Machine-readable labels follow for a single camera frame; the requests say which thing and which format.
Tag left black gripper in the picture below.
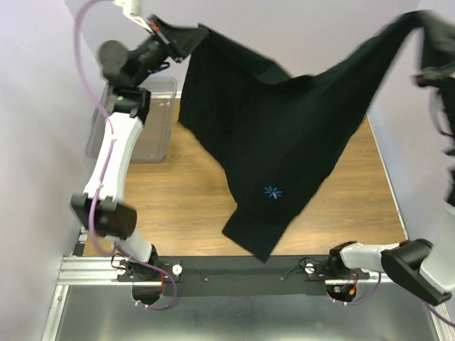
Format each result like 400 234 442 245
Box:
131 13 207 87

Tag black t shirt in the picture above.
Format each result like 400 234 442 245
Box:
178 11 454 261

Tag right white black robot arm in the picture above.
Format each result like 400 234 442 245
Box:
327 62 454 306

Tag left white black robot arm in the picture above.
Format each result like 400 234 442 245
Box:
70 16 208 281

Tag clear plastic bin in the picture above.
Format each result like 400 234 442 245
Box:
85 76 177 163

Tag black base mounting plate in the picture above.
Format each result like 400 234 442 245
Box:
117 255 369 297

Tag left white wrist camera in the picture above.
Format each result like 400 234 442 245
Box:
113 0 148 28

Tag aluminium frame rail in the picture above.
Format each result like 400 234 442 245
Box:
53 257 454 340

